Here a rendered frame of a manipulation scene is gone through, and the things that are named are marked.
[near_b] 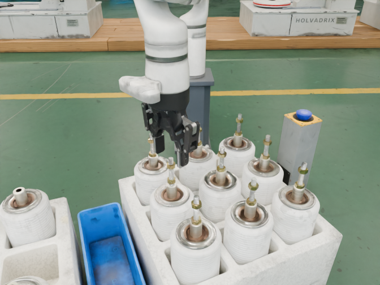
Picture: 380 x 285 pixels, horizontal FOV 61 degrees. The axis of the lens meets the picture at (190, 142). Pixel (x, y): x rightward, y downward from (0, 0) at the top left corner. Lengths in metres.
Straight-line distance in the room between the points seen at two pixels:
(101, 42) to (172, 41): 2.15
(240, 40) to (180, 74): 2.12
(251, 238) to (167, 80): 0.33
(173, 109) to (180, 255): 0.26
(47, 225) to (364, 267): 0.78
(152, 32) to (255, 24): 2.22
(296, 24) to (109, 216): 2.24
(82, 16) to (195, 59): 1.68
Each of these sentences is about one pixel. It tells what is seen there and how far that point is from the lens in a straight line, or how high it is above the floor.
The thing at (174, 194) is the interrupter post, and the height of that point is 0.26.
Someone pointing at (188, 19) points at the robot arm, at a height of 0.50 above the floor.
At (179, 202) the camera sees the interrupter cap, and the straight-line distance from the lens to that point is 0.68.
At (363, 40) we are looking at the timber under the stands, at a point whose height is 0.06.
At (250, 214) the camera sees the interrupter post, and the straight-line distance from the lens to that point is 0.65.
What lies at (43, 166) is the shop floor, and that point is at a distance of 1.33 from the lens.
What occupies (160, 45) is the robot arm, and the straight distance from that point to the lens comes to 0.52.
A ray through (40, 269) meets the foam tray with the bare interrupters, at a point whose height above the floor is 0.11.
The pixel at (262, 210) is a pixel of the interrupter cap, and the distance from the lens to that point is 0.68.
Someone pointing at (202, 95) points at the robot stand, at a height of 0.24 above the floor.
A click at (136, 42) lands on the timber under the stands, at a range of 2.61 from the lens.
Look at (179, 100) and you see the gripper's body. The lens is 0.55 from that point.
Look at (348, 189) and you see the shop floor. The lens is 1.23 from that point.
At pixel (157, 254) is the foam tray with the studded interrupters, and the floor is 0.18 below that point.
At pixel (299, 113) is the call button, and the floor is 0.33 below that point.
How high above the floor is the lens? 0.71
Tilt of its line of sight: 32 degrees down
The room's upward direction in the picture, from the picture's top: straight up
